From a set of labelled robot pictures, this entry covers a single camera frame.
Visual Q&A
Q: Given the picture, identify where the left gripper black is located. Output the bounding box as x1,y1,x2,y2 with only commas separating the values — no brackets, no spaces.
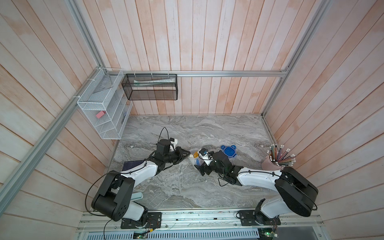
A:
163,146,191,165

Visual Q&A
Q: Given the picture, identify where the clear plastic container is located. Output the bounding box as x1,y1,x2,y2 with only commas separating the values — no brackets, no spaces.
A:
189,149,208,176

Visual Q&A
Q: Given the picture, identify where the blue container lid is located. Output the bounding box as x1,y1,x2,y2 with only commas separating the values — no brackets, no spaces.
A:
221,145,237,158

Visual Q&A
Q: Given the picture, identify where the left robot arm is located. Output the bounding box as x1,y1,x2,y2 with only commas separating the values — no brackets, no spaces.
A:
91,138,191,222

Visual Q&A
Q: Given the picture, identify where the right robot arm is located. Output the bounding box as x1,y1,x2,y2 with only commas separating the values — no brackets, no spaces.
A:
195,148,319,220

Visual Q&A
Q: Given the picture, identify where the pink pencil cup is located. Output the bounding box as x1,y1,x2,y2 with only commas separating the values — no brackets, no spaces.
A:
262,156,283,171

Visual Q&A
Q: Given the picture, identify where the dark blue booklet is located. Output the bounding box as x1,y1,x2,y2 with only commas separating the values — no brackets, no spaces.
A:
122,160,145,171

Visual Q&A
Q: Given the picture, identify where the bundle of coloured pencils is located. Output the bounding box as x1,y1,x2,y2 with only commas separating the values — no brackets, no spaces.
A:
266,144,296,167

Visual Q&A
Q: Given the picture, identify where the pale green object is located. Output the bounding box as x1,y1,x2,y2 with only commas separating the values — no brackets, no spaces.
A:
131,192,144,202

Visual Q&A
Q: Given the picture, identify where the paper in black basket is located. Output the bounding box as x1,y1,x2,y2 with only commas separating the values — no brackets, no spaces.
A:
133,78,177,87

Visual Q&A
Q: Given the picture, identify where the pink eraser block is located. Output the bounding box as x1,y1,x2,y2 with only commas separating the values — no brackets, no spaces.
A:
96,111,106,119

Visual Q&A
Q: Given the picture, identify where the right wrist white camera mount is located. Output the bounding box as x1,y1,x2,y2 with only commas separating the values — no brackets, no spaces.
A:
199,148,214,166

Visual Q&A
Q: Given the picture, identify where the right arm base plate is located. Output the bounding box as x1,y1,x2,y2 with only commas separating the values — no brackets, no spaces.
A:
236,199,281,226

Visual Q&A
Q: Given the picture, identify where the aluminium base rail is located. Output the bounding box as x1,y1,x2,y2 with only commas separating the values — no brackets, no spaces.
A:
74,208,331,240

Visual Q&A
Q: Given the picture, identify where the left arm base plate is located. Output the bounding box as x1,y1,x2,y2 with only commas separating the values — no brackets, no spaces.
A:
121,211,162,230

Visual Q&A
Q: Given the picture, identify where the black wire mesh basket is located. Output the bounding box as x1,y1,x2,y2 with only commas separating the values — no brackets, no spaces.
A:
122,73,179,101

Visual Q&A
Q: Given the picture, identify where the white wire mesh shelf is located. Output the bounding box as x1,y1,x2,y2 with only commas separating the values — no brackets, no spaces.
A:
77,68,133,140

